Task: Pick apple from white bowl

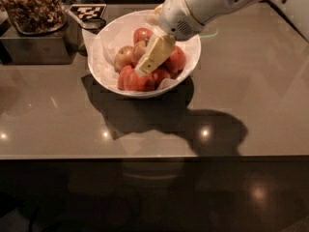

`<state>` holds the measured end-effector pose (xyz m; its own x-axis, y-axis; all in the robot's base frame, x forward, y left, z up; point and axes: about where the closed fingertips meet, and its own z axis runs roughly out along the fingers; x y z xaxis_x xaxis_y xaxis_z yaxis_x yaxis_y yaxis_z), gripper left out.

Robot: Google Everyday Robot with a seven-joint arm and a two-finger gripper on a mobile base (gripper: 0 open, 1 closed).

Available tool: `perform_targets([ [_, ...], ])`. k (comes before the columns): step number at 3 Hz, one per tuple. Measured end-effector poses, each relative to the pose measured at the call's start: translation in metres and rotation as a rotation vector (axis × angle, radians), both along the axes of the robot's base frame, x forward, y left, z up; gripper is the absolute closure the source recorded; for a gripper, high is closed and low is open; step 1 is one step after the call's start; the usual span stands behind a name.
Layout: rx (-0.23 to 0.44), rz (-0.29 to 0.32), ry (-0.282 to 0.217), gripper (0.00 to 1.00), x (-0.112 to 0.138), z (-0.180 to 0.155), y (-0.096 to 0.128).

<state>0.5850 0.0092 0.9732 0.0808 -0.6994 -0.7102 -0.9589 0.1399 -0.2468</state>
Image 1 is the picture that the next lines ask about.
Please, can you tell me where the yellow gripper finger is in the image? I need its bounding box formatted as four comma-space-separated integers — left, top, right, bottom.
146, 4, 162, 26
135, 33, 176, 75

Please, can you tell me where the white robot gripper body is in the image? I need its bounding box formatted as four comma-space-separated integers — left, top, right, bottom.
158, 0, 206, 41

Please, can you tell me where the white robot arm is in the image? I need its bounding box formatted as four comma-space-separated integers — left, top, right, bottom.
135, 0, 309, 75

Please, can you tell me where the top centre red-yellow apple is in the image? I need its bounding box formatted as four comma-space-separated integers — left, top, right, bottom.
131, 41, 147, 66

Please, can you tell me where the back red apple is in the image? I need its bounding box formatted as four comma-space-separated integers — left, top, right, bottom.
133, 27, 154, 44

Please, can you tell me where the red apple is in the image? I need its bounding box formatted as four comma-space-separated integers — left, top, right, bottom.
124, 70, 155, 92
153, 67, 171, 87
164, 46, 186, 73
118, 65, 132, 90
133, 27, 154, 44

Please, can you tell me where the front right red apple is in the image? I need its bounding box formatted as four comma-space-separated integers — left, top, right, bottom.
153, 67, 171, 87

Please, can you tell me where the left yellowish apple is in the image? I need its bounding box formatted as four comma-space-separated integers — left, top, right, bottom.
114, 45, 133, 72

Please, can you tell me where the front left red apple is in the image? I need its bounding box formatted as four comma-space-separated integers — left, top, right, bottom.
118, 65, 132, 90

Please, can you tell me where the white bowl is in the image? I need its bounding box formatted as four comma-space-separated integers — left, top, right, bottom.
86, 10, 202, 100

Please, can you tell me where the black white fiducial marker card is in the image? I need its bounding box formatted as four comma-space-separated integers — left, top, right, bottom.
70, 4, 106, 21

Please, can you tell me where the dark metal box stand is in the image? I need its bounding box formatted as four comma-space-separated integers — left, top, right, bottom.
0, 17, 82, 65

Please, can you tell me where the clear jar of granola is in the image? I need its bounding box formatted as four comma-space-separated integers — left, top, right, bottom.
0, 0, 67, 35

